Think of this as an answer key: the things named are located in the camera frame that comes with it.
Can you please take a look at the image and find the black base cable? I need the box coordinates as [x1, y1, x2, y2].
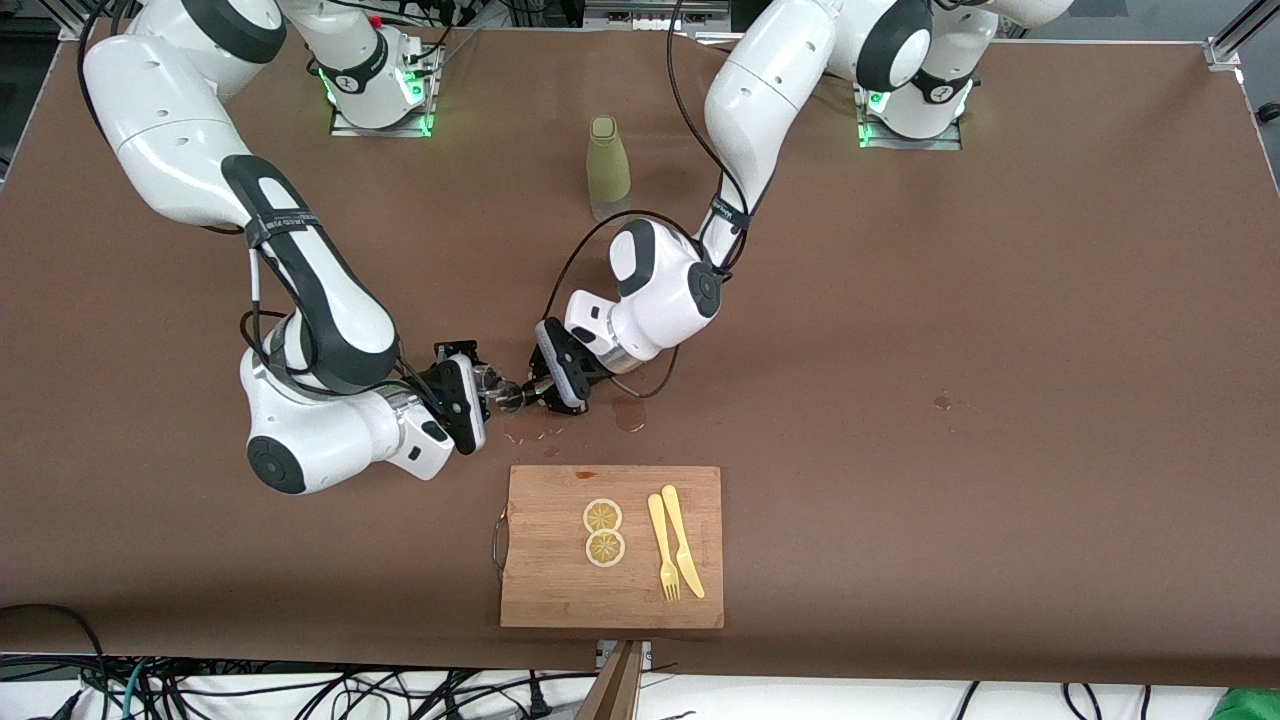
[415, 25, 481, 61]

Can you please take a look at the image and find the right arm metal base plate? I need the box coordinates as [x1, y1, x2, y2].
[329, 40, 438, 139]

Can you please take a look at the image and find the yellow plastic fork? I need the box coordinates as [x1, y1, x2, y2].
[647, 493, 682, 603]

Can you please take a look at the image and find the clear glass beaker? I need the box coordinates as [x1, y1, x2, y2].
[474, 364, 523, 411]

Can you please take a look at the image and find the wooden cutting board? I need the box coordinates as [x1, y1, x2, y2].
[491, 465, 725, 630]

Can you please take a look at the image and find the green cloth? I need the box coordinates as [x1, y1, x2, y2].
[1210, 688, 1280, 720]

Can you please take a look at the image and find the yellow plastic knife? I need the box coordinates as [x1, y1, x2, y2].
[661, 484, 707, 600]

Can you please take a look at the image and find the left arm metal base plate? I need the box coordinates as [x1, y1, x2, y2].
[858, 85, 963, 151]

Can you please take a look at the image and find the thick black looped cable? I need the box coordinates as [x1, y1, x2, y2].
[0, 603, 107, 701]

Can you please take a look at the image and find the grey network switch box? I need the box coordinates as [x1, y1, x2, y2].
[583, 0, 733, 33]

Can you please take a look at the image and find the brown table cover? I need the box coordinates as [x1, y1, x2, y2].
[0, 18, 1280, 689]

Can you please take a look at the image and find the green sleeved glass bottle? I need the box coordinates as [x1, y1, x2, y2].
[586, 116, 633, 225]

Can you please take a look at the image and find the wooden post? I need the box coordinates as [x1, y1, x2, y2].
[578, 640, 643, 720]

